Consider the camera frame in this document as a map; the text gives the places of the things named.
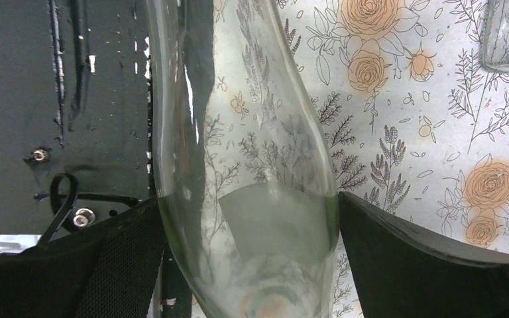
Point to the clear glass wine bottle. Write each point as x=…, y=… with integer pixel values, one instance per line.
x=248, y=195

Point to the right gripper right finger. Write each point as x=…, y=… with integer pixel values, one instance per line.
x=401, y=269

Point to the floral table mat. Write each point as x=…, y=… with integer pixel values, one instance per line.
x=412, y=122

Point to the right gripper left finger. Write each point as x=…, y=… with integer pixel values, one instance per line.
x=107, y=270

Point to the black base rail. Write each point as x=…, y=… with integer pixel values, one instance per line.
x=76, y=130

